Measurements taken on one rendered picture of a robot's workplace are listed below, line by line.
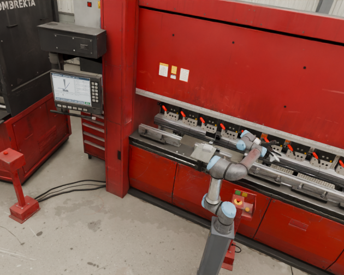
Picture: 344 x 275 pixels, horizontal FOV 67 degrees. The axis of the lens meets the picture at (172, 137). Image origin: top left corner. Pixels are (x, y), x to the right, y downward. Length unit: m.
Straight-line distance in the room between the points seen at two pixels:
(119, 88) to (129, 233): 1.55
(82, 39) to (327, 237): 2.75
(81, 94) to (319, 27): 1.93
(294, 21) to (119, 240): 2.53
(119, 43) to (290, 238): 2.43
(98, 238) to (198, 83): 1.89
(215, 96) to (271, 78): 0.49
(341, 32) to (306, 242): 1.87
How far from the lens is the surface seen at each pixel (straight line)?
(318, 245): 2.99
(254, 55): 2.23
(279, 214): 2.78
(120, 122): 2.73
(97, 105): 2.49
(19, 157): 2.87
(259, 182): 2.60
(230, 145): 2.87
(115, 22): 2.43
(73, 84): 2.50
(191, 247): 3.01
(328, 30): 2.17
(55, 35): 2.46
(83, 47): 2.37
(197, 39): 2.32
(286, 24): 2.16
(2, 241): 3.25
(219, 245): 2.28
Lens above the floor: 2.44
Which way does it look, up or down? 32 degrees down
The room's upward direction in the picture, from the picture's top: 8 degrees clockwise
